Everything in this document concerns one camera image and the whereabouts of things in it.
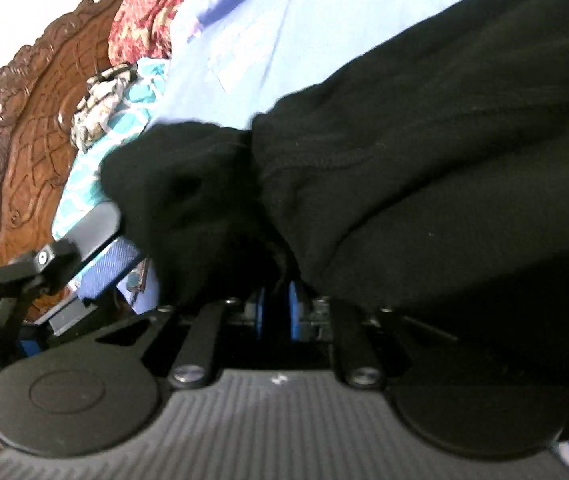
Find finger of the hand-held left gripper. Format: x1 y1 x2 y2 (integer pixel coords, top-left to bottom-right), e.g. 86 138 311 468
47 297 96 335
54 204 146 306

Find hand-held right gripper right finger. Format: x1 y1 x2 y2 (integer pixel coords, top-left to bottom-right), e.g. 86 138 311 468
288 282 460 390

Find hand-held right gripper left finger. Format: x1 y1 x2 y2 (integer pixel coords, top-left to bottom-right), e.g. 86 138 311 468
94 287 267 390

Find black pants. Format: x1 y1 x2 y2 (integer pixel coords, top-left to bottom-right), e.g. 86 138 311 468
100 0 569 453

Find teal wave-patterned pillow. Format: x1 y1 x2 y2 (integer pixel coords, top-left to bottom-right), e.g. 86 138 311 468
53 57 171 242

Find carved wooden headboard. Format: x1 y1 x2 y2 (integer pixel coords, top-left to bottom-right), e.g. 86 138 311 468
0 0 156 322

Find crumpled floral cloth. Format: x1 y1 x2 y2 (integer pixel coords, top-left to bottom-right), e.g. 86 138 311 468
68 62 139 154

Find red floral blanket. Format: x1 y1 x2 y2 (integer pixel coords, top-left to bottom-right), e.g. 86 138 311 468
108 0 215 69

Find blue printed bed sheet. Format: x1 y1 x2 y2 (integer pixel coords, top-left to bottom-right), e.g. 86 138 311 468
149 0 569 476

